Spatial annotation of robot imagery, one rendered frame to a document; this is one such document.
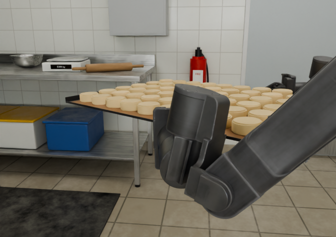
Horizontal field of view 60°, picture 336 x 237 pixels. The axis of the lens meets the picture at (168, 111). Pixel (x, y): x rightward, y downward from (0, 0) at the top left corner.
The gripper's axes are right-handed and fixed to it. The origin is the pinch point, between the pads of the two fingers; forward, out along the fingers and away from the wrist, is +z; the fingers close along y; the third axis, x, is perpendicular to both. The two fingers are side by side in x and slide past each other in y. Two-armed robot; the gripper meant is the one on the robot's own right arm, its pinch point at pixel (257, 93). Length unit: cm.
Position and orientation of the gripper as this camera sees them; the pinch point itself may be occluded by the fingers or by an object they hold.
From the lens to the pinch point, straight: 86.5
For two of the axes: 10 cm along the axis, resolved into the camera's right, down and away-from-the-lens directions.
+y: -0.1, -9.7, -2.6
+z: -10.0, 0.3, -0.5
